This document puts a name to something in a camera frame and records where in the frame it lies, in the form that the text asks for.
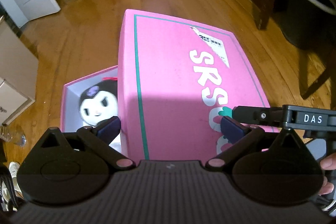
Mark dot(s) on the white shoe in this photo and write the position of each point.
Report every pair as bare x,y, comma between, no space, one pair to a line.
15,176

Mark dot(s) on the pink box lid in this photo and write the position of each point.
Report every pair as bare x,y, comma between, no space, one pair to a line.
170,82

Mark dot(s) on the person's right hand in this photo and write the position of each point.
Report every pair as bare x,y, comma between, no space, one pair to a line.
330,162

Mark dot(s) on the dark wooden chair leg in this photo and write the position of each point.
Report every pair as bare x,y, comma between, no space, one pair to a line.
317,77

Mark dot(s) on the beige drawer cabinet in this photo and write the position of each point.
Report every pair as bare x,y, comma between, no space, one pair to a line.
15,69

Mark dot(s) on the black and white plush doll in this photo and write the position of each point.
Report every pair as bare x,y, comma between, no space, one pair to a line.
94,108

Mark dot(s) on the clear plastic water bottle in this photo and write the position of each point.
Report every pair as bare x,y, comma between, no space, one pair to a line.
11,136

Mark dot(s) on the black trash bin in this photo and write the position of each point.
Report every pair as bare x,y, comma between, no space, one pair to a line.
309,16

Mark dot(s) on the pink cardboard box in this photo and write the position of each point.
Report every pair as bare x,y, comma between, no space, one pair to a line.
71,100

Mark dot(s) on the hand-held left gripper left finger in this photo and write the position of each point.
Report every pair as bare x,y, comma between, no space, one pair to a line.
110,126

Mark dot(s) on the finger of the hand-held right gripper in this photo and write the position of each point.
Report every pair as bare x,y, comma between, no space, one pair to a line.
252,116

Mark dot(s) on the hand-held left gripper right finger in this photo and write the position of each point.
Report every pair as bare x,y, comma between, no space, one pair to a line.
233,130

